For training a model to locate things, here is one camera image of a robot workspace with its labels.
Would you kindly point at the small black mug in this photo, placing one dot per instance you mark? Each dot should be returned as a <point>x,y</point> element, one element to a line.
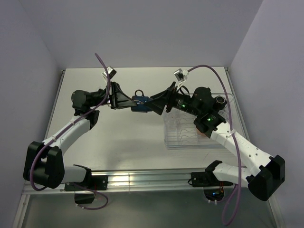
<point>140,100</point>

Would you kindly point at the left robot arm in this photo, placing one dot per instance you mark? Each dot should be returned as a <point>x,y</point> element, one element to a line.
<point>44,165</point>

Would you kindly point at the clear plastic drip tray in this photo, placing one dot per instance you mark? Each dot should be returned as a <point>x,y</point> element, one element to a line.
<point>171,145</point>

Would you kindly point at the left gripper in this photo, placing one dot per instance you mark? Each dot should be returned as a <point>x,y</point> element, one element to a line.
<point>117,99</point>

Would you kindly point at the orange plastic cup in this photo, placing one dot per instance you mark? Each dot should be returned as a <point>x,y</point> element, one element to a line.
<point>200,133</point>

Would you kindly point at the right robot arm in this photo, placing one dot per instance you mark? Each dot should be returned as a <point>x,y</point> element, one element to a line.
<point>262,174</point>

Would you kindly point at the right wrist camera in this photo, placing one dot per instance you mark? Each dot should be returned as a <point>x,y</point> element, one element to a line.
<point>181,76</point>

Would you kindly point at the black ceramic mug cream inside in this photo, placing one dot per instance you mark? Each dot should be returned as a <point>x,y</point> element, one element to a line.
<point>220,103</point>

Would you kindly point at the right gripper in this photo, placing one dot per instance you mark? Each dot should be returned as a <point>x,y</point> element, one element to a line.
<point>160,99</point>

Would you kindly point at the aluminium extrusion rail frame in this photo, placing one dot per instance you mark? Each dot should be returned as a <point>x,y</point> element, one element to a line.
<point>140,180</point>

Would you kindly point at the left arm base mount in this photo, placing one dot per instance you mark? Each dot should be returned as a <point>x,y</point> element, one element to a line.
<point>90,191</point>

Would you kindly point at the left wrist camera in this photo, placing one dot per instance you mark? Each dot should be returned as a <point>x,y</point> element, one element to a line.
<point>111,72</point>

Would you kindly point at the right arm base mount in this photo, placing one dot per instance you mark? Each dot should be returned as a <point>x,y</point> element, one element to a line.
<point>206,179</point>

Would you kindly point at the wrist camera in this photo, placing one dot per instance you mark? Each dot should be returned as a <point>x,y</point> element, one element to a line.
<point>111,72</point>
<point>181,76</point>

